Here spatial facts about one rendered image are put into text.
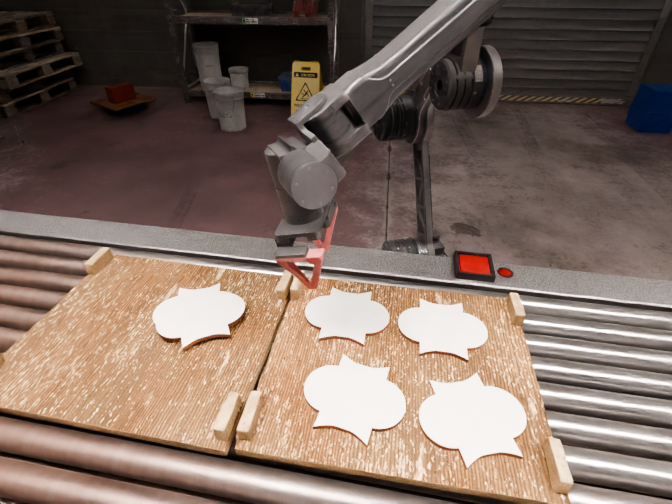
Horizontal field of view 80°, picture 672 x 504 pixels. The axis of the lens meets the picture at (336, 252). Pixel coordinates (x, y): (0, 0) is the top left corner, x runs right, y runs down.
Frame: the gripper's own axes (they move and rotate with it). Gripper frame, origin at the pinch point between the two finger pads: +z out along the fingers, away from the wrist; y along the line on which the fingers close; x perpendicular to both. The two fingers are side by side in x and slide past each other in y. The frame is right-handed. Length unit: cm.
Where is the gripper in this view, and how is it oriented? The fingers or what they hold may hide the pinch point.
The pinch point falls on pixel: (318, 264)
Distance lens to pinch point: 63.1
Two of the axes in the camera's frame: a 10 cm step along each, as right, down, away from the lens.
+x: -9.7, 0.7, 2.4
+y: 1.6, -5.8, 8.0
